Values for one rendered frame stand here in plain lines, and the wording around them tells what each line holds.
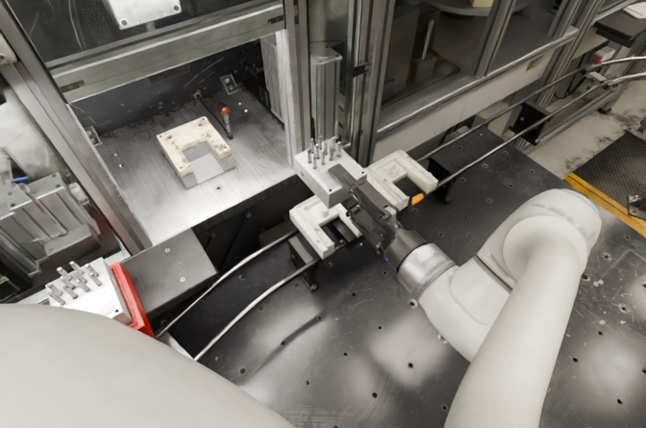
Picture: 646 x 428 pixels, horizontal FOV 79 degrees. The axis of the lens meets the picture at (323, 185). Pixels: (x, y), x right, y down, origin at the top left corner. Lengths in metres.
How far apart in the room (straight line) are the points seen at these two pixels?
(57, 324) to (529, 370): 0.33
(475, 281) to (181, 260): 0.58
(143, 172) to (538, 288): 0.91
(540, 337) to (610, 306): 0.87
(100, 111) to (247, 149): 0.40
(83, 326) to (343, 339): 0.87
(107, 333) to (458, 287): 0.53
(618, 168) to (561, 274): 2.31
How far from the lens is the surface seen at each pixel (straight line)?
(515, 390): 0.37
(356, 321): 1.03
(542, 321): 0.43
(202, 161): 1.06
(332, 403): 0.98
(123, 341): 0.18
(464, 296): 0.64
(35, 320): 0.19
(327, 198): 0.76
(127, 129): 1.23
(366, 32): 0.88
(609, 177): 2.70
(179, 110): 1.24
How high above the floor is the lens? 1.64
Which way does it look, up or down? 50 degrees down
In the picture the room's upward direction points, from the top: straight up
